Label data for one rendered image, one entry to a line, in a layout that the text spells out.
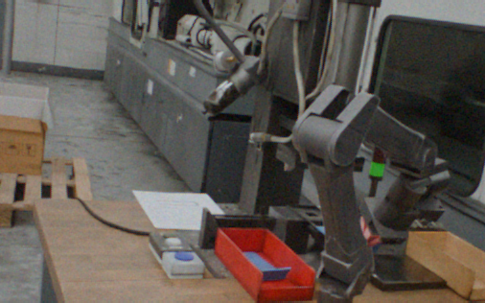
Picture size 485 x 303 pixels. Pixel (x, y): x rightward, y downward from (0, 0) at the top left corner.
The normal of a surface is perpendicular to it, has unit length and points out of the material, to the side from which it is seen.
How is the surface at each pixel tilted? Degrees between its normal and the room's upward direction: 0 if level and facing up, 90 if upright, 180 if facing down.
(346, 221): 91
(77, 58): 90
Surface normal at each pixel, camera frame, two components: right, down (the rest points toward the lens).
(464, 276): -0.89, -0.04
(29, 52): 0.37, 0.29
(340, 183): 0.68, 0.46
